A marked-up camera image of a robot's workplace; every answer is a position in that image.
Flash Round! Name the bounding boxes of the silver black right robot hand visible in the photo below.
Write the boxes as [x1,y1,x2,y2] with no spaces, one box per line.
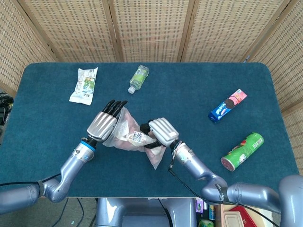
[140,117,180,148]

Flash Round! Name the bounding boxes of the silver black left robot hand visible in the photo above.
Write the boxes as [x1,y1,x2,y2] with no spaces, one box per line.
[86,100,128,143]

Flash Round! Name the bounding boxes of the translucent zip bag pink contents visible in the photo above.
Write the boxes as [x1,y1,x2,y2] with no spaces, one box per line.
[103,106,168,170]

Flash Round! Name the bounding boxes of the white green snack packet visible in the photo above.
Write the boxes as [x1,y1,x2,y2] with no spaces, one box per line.
[69,67,98,106]

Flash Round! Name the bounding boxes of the green label plastic bottle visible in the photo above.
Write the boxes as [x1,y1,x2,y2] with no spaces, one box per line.
[127,65,150,94]

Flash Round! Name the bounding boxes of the teal table cloth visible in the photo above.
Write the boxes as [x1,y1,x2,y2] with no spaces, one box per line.
[0,61,299,198]

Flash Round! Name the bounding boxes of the blue pink cookie box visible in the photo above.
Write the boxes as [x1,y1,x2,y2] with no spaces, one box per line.
[208,88,248,123]

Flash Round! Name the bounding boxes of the green chips can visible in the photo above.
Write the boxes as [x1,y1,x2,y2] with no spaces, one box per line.
[220,132,265,171]

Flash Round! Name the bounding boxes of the grey robot torso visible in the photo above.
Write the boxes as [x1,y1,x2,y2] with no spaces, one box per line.
[94,197,197,227]

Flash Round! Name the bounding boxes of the woven wooden folding screen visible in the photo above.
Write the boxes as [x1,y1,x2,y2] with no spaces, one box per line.
[0,0,303,177]

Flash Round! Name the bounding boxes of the beige plastic container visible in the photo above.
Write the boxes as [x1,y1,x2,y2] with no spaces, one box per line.
[222,211,242,227]

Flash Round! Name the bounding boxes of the red box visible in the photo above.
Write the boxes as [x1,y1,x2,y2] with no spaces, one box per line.
[228,205,264,227]

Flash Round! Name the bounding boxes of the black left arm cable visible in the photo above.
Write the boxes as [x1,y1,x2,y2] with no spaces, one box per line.
[0,174,62,188]

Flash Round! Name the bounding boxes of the black floor cable bundle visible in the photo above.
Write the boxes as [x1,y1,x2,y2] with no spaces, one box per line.
[0,91,15,126]

